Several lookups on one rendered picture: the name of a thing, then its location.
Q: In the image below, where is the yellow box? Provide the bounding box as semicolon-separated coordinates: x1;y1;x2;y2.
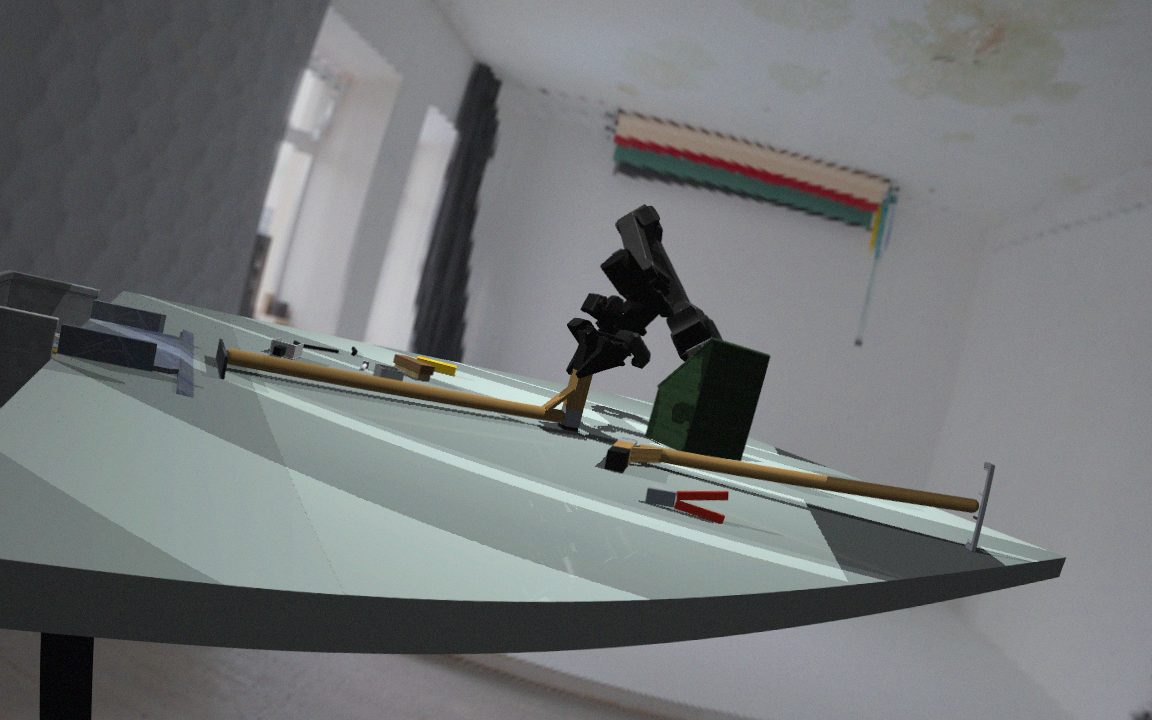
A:
417;356;457;376

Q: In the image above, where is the brown wooden block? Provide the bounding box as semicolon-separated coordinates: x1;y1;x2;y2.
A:
393;354;435;381

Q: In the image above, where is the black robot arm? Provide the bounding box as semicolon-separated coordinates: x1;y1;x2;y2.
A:
581;204;722;362

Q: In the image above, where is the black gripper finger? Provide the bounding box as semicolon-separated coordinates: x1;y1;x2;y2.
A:
576;336;626;378
566;329;596;376

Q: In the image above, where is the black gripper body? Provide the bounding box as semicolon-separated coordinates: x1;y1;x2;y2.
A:
567;301;651;369

